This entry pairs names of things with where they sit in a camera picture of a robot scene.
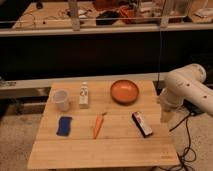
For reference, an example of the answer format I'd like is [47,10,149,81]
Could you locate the metal frame post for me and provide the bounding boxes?
[68,0,80,31]
[160,0,174,28]

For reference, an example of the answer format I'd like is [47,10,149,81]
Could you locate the orange toy carrot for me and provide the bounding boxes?
[93,112,107,139]

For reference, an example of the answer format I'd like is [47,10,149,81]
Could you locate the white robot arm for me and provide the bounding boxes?
[158,63,213,122]

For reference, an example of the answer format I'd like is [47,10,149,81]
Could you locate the blue sponge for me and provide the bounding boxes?
[56,116,72,136]

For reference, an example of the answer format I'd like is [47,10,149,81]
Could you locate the right metal frame post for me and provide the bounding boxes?
[160,0,174,28]

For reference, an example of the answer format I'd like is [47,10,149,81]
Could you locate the left metal frame post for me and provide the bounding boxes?
[68,0,80,31]

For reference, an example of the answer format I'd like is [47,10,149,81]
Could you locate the orange ceramic bowl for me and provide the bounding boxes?
[110,80,139,104]

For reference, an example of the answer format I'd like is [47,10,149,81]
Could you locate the black floor cable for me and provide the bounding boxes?
[156,112,198,171]

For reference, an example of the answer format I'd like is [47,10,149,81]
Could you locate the translucent plastic cup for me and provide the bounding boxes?
[52,90,70,112]

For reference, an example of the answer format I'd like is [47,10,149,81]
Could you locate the black cloth on bench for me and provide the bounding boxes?
[96,11,119,25]

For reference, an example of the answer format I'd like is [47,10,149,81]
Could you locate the orange object on bench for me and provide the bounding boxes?
[119,5,135,24]

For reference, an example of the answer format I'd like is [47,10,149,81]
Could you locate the horizontal metal rail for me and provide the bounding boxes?
[0,23,213,37]

